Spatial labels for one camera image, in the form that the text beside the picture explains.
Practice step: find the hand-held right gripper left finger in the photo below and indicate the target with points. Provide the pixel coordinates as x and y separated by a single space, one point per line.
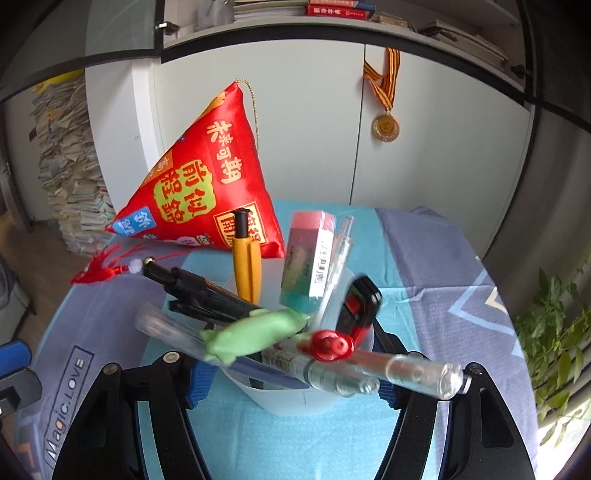
198 383

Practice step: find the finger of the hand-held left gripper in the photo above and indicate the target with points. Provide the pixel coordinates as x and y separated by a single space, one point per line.
16 383

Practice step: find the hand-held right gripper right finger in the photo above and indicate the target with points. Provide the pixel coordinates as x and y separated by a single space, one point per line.
415 438

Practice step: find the clear capped blue ink pen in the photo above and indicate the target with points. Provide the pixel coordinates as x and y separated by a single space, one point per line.
161 327

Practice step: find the thick clear pen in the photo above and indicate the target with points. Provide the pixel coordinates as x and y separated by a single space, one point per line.
323 374
415 369

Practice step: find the green fish shaped pen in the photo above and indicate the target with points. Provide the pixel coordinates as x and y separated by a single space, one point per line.
249 334

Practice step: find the black pen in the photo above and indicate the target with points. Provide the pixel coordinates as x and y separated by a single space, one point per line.
203 295

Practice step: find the translucent white cup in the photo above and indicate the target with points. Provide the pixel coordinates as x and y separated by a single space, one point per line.
286 401

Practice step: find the orange pen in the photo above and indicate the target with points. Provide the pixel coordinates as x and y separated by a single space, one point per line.
244 267

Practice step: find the pink and green eraser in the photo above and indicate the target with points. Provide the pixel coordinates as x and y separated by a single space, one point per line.
300 258

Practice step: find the clear retractable pen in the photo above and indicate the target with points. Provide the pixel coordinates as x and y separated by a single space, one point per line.
341 249

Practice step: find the red tassel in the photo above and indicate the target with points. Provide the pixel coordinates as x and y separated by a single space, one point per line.
99 267

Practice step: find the green leafy plant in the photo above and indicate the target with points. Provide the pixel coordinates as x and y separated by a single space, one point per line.
554 323

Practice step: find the red pyramid cushion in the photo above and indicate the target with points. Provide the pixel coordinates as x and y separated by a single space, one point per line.
198 184

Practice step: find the tall stack of papers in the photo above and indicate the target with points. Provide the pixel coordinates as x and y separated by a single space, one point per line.
69 175

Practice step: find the white shelf cabinet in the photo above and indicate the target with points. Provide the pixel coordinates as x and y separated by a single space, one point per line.
314 138

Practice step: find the grey curtain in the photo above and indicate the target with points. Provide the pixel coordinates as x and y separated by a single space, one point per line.
554 184

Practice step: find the gold medal with striped ribbon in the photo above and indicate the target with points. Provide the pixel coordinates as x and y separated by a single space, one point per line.
385 127

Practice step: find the row of stacked books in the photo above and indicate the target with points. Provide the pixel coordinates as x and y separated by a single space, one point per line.
332 11

